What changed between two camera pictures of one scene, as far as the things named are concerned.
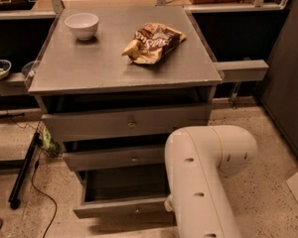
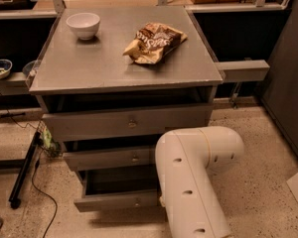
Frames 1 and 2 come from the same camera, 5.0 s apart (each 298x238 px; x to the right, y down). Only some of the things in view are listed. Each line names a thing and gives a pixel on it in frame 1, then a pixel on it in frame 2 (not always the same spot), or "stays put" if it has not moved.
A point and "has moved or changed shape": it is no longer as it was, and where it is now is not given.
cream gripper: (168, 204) to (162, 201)
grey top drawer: (98, 125) stays put
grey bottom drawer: (133, 196) has moved or changed shape
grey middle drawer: (115, 157) stays put
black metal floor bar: (14, 199) stays put
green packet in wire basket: (49, 143) stays put
